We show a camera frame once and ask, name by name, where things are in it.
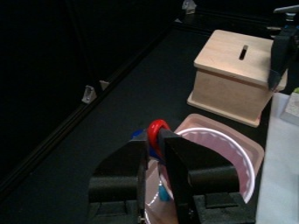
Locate grey metal frame bracket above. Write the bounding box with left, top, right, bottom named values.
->
left=182, top=0, right=198, bottom=15
left=81, top=80, right=111, bottom=105

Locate pink plastic tray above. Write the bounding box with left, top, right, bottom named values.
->
left=173, top=113, right=268, bottom=191

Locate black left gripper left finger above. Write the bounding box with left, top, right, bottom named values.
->
left=89, top=129, right=151, bottom=224

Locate blue tape piece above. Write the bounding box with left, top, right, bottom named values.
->
left=157, top=186, right=174, bottom=203

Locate red plastic toy knife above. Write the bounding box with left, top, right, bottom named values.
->
left=146, top=118, right=174, bottom=160

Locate white cutting board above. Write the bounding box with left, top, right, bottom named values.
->
left=256, top=92, right=299, bottom=224

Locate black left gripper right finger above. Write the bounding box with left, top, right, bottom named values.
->
left=157, top=128, right=241, bottom=224

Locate red plastic cup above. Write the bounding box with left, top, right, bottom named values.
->
left=145, top=127, right=258, bottom=224

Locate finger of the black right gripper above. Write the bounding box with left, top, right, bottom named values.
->
left=268, top=25, right=299, bottom=91

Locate wooden box with slot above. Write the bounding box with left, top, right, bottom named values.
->
left=186, top=29, right=290, bottom=129

